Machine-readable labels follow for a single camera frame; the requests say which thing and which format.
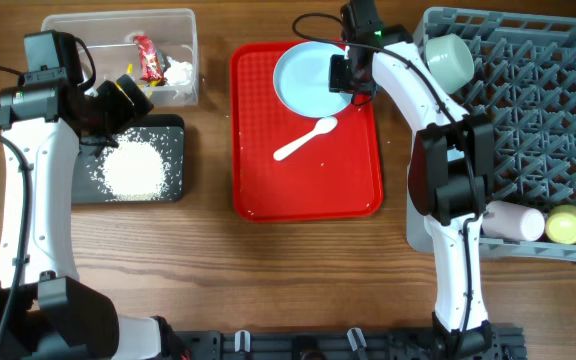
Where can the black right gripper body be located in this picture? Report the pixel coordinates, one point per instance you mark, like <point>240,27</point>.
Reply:
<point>343,78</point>

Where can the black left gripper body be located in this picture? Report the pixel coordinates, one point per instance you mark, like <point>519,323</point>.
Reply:
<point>131,93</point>

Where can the yellow foil wrapper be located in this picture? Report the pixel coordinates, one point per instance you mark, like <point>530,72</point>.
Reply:
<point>146,86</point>

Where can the red snack wrapper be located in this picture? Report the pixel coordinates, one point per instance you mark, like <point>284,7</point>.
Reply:
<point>151,69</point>

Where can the light blue round plate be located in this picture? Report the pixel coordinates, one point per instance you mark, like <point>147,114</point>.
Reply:
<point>301,80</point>

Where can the pile of white rice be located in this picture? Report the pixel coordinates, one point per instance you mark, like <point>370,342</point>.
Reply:
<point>133,171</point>

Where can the white tissue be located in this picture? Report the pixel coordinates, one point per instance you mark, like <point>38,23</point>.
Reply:
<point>178,73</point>

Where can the mint green bowl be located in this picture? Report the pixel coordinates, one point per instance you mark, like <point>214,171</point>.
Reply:
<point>450,62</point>

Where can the white pink plastic cup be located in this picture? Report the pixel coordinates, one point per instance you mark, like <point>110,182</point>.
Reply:
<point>512,222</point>

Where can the yellow plastic cup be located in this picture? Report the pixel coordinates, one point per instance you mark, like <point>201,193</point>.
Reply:
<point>561,225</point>

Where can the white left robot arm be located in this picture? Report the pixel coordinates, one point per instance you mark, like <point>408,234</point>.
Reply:
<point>45,310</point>

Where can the clear plastic waste bin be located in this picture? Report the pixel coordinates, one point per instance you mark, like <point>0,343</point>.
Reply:
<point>108,37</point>

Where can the grey plastic dishwasher rack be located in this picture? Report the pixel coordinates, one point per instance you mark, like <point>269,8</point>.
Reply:
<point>525,81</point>

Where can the black plastic tray bin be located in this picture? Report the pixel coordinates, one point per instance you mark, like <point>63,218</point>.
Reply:
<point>168,133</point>

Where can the white plastic spoon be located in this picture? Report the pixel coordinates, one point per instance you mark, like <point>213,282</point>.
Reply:
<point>322,126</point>

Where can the red plastic tray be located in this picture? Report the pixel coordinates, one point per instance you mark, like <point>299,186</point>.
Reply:
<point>335,175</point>

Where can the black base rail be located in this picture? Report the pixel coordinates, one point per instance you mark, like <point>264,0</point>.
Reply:
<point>398,344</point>

